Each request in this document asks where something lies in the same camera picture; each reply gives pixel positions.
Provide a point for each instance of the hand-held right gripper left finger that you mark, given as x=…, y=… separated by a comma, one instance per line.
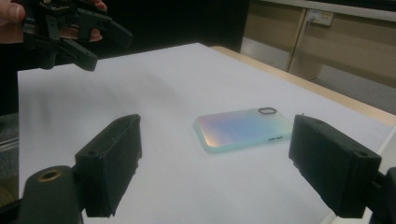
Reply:
x=106, y=168

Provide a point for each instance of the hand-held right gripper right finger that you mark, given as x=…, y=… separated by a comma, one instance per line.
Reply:
x=336, y=168

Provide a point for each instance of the iridescent phone case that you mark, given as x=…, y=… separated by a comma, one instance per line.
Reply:
x=239, y=130

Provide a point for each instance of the white foam board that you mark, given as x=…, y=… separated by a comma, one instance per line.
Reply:
x=174, y=87

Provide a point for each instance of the light wooden table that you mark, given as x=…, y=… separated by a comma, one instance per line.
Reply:
x=311, y=85

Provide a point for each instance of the light wooden desk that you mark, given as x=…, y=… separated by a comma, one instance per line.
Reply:
x=358, y=46

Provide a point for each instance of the aluminium floor rail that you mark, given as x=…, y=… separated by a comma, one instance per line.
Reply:
x=7, y=145

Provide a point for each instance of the white wall socket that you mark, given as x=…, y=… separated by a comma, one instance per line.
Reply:
x=320, y=17

